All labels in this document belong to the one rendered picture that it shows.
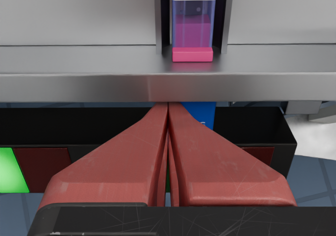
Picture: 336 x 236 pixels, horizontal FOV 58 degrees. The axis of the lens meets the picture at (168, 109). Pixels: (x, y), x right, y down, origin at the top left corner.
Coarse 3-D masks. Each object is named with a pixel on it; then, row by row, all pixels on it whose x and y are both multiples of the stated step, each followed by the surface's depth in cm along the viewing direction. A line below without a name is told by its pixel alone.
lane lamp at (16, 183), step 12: (0, 156) 16; (12, 156) 16; (0, 168) 17; (12, 168) 17; (0, 180) 18; (12, 180) 18; (24, 180) 18; (0, 192) 18; (12, 192) 18; (24, 192) 18
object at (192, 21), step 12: (192, 0) 10; (204, 0) 10; (180, 12) 10; (192, 12) 10; (204, 12) 10; (180, 24) 10; (192, 24) 10; (204, 24) 10; (180, 36) 10; (192, 36) 10; (204, 36) 10
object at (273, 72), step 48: (0, 48) 12; (48, 48) 12; (96, 48) 11; (144, 48) 11; (240, 48) 11; (288, 48) 11; (0, 96) 10; (48, 96) 10; (96, 96) 10; (144, 96) 10; (192, 96) 10; (240, 96) 10; (288, 96) 10
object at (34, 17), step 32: (0, 0) 11; (32, 0) 11; (64, 0) 11; (96, 0) 11; (128, 0) 11; (160, 0) 10; (224, 0) 10; (256, 0) 11; (288, 0) 11; (320, 0) 11; (0, 32) 11; (32, 32) 11; (64, 32) 11; (96, 32) 11; (128, 32) 11; (160, 32) 11; (224, 32) 11; (256, 32) 11; (288, 32) 11; (320, 32) 11
